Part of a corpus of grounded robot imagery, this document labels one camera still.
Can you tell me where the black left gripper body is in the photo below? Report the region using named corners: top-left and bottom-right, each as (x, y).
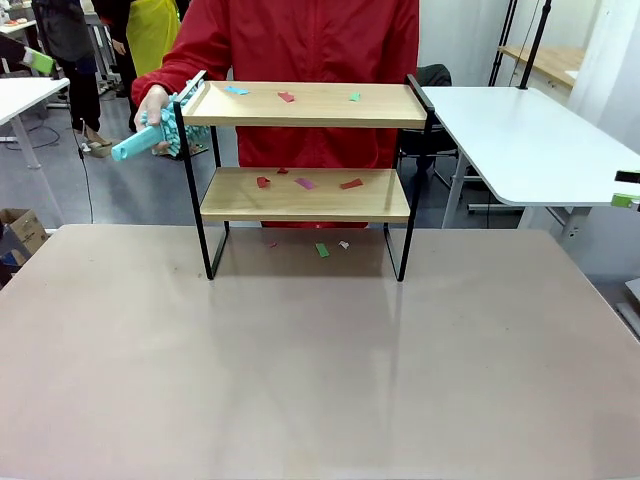
top-left (0, 35), bottom-right (27, 65)

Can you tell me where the teal chenille duster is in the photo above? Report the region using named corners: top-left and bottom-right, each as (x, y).
top-left (110, 79), bottom-right (210, 162)

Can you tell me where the person's right forearm red sleeve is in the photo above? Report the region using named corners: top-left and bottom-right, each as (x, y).
top-left (130, 49), bottom-right (201, 109)

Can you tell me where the person's right hand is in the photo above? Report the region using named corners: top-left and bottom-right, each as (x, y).
top-left (133, 84), bottom-right (172, 130)

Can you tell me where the white background table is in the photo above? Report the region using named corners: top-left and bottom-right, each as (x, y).
top-left (0, 76), bottom-right (71, 171)

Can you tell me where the person in dark clothes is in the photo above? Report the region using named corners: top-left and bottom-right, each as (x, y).
top-left (32, 0), bottom-right (117, 159)

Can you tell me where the grey metal platform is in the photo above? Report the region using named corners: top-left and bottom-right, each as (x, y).
top-left (615, 277), bottom-right (640, 344)

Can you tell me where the large white rounded table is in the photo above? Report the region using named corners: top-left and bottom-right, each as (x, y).
top-left (418, 85), bottom-right (640, 246)

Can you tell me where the person in yellow apron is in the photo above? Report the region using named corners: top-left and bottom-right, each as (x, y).
top-left (107, 0), bottom-right (191, 101)

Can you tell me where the wooden background table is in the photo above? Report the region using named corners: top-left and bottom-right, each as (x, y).
top-left (498, 44), bottom-right (587, 89)

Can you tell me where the black vertical pole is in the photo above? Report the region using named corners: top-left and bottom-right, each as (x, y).
top-left (517, 0), bottom-right (554, 91)

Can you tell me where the cardboard box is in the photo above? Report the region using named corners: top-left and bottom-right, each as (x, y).
top-left (0, 207), bottom-right (50, 266)

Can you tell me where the black tripod stand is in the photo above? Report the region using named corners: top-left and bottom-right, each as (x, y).
top-left (488, 0), bottom-right (519, 87)

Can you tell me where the black chair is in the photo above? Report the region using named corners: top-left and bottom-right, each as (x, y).
top-left (399, 63), bottom-right (469, 186)

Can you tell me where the person in red jacket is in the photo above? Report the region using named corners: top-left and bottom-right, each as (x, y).
top-left (130, 0), bottom-right (421, 230)

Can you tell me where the black floor cable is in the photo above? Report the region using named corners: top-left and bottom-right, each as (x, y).
top-left (49, 74), bottom-right (96, 225)

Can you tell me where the wooden shelf black metal frame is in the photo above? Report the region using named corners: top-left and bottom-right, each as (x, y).
top-left (172, 73), bottom-right (435, 284)

